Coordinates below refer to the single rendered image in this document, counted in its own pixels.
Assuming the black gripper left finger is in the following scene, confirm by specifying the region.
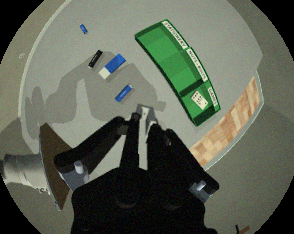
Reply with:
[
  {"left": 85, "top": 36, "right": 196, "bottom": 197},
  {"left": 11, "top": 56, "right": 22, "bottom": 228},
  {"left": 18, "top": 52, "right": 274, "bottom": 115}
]
[{"left": 54, "top": 103, "right": 142, "bottom": 208}]

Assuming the green rack of bins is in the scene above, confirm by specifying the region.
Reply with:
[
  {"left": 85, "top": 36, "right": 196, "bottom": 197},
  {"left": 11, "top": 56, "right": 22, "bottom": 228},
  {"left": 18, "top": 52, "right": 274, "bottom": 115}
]
[{"left": 134, "top": 19, "right": 221, "bottom": 127}]

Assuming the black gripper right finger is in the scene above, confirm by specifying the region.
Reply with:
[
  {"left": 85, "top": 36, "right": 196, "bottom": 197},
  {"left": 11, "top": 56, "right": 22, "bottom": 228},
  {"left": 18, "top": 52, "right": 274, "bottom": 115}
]
[{"left": 145, "top": 106, "right": 219, "bottom": 211}]

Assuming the white domino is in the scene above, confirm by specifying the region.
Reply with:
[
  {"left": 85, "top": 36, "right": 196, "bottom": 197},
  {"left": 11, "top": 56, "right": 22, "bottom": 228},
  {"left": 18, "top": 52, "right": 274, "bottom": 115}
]
[{"left": 190, "top": 90, "right": 208, "bottom": 110}]

